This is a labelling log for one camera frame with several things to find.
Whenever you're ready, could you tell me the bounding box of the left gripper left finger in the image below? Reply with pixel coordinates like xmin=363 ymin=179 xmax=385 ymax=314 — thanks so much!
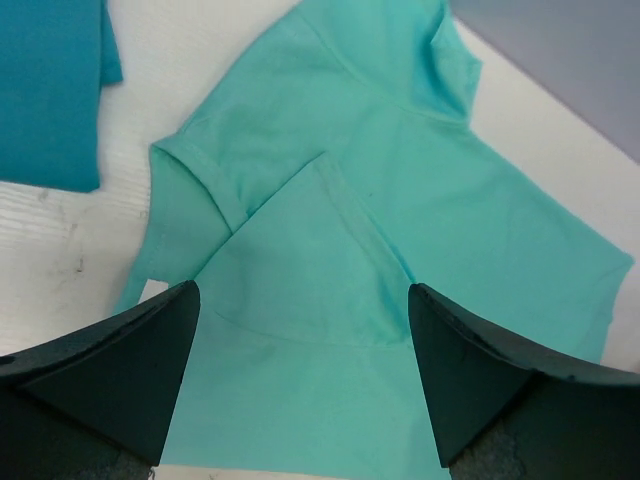
xmin=1 ymin=281 xmax=200 ymax=479

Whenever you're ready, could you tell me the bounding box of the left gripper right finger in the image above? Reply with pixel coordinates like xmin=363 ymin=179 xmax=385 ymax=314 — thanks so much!
xmin=408 ymin=284 xmax=639 ymax=479

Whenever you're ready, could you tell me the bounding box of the mint green t-shirt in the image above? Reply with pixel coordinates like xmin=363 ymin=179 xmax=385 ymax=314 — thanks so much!
xmin=119 ymin=1 xmax=633 ymax=479

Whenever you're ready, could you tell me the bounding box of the folded teal t-shirt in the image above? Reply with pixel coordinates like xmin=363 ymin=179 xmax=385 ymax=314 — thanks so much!
xmin=1 ymin=1 xmax=123 ymax=193

